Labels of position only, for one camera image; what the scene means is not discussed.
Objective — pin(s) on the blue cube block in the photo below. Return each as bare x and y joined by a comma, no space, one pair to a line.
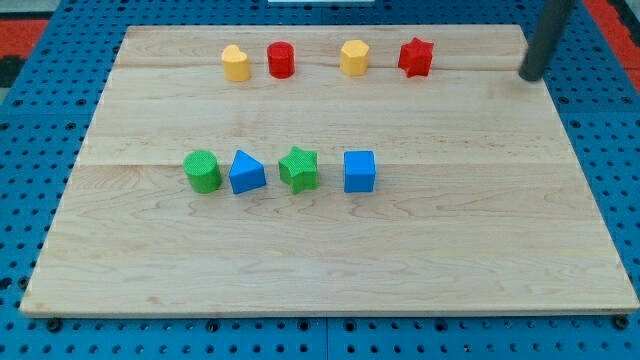
359,171

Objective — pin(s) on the green star block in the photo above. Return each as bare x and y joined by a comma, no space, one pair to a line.
299,170

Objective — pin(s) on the blue triangle block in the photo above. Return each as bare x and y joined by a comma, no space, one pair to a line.
246,173

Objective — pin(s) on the light wooden board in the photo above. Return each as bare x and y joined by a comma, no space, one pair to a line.
479,206

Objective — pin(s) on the green cylinder block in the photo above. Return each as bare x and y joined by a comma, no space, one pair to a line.
202,171

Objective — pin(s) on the yellow hexagon block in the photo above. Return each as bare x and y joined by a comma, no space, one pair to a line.
354,57

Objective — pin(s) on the red cylinder block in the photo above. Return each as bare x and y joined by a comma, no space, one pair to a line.
281,59

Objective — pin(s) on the yellow heart block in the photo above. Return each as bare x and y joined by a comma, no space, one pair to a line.
235,64

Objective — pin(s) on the red star block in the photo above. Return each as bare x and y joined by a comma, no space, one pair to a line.
416,57

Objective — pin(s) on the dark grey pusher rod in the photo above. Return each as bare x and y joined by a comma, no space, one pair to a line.
550,27

